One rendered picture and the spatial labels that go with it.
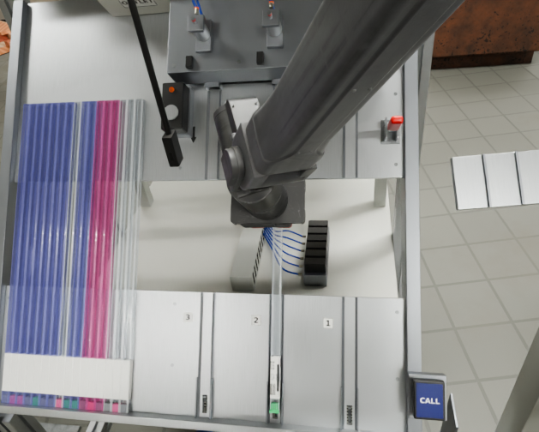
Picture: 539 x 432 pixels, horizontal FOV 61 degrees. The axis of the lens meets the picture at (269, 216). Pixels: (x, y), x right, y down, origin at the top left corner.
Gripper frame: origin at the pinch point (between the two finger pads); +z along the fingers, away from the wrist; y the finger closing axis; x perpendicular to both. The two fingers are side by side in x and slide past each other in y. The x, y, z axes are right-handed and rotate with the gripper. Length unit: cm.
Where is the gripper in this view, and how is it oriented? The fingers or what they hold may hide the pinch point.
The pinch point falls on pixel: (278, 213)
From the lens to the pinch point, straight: 71.7
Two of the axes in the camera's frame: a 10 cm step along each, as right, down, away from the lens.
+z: 1.8, 1.9, 9.6
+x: -0.2, 9.8, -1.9
